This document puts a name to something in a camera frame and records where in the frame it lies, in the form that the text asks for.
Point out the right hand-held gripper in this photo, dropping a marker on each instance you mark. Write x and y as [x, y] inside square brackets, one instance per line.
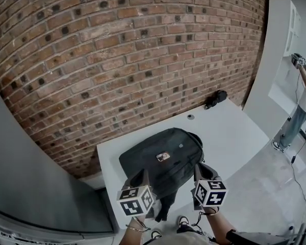
[209, 194]

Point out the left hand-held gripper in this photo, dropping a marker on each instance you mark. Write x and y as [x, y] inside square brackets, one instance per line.
[132, 203]

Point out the dark grey backpack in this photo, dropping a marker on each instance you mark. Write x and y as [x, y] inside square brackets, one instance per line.
[165, 147]

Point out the person's left forearm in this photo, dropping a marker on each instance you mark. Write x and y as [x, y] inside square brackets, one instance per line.
[132, 237]

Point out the person's right forearm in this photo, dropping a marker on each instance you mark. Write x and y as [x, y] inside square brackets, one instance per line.
[219, 223]

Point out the white table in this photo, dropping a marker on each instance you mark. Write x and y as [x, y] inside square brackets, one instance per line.
[232, 136]

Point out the person's right shoe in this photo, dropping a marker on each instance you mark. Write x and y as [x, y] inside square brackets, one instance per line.
[183, 220]

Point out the person's shoe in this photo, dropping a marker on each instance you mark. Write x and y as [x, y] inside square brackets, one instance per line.
[183, 220]
[156, 234]

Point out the person's left shoe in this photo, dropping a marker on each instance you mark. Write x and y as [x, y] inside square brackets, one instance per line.
[156, 234]

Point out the person's right leg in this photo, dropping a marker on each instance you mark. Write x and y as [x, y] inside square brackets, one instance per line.
[184, 230]

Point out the person's light shirt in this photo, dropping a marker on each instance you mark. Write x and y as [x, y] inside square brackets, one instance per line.
[178, 240]

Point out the black folded umbrella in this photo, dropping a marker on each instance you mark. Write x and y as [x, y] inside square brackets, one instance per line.
[218, 97]

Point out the grey refrigerator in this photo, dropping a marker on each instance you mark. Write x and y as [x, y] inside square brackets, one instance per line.
[28, 162]

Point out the tall white cabinet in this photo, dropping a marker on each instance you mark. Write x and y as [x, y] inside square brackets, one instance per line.
[267, 73]

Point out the grey metal shelf rack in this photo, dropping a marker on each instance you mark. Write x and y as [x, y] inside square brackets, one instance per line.
[20, 237]

